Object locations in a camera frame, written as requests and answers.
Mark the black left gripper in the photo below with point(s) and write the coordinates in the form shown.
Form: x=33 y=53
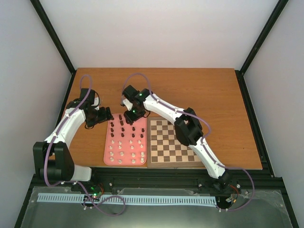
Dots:
x=104 y=117

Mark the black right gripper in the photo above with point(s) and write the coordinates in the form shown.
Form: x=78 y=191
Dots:
x=130 y=118

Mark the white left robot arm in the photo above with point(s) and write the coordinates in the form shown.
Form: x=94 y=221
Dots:
x=52 y=158

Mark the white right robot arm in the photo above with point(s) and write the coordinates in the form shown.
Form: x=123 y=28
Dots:
x=187 y=125

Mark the wooden chess board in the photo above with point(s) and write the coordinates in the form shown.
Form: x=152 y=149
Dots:
x=164 y=150

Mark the pink plastic tray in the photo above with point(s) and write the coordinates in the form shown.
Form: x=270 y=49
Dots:
x=127 y=157

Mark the black aluminium frame rail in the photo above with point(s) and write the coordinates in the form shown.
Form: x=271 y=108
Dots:
x=197 y=180

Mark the light blue cable duct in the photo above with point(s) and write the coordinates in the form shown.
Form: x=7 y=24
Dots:
x=133 y=200

